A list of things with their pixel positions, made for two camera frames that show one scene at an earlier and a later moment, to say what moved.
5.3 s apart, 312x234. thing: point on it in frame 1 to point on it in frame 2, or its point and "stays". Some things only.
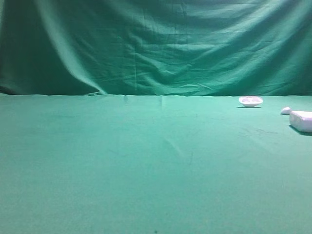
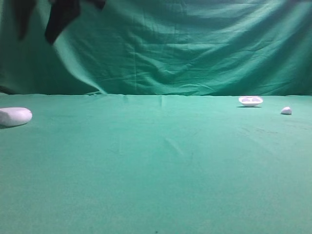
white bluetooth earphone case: (301, 120) to (13, 116)
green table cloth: (94, 164) stays
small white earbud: (286, 110) stays
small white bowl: (250, 101) stays
